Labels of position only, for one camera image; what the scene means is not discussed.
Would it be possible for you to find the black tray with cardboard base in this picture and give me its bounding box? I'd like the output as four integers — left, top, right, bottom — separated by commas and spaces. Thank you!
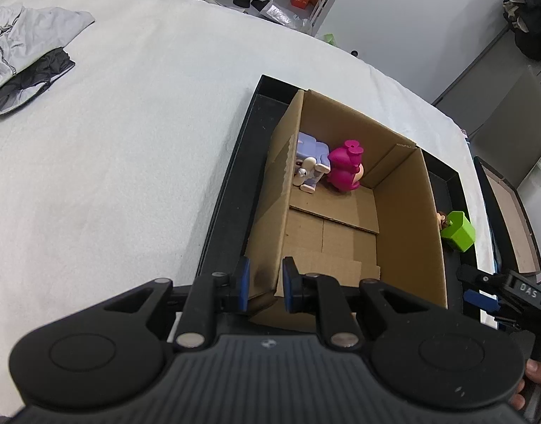
474, 156, 541, 275

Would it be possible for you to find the purple toy with white figure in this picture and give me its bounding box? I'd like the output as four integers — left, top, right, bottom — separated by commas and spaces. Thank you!
292, 132, 332, 194

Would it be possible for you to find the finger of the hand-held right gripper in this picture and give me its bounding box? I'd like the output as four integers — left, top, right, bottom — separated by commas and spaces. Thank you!
464, 290, 503, 319
457, 264, 506, 293

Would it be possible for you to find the pink toy figure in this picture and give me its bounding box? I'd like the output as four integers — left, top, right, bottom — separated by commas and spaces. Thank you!
327, 140, 365, 196

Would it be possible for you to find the silver foil bag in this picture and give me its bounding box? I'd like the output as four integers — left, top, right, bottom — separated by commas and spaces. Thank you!
259, 4, 293, 25

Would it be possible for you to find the grey cardboard sheet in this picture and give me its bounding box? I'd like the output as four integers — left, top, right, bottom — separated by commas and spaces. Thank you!
469, 65, 541, 195

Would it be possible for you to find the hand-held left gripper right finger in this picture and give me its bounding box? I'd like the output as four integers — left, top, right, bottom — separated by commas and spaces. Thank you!
282, 256, 446, 351

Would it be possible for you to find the brown cardboard box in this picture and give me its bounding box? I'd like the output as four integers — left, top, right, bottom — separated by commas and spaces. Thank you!
244, 89, 449, 334

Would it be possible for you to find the black shallow tray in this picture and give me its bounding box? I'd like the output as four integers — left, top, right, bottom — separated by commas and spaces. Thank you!
195, 74, 481, 323

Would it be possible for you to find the grey door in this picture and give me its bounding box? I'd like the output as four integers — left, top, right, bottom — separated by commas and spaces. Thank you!
432, 22, 541, 142

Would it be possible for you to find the green cube toy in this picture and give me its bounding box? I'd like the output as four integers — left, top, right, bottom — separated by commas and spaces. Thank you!
439, 211, 477, 252

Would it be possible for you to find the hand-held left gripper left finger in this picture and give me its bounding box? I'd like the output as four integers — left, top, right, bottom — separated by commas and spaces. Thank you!
100, 256, 252, 351

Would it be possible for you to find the grey garment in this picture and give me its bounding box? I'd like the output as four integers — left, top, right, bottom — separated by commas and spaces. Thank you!
0, 5, 95, 100

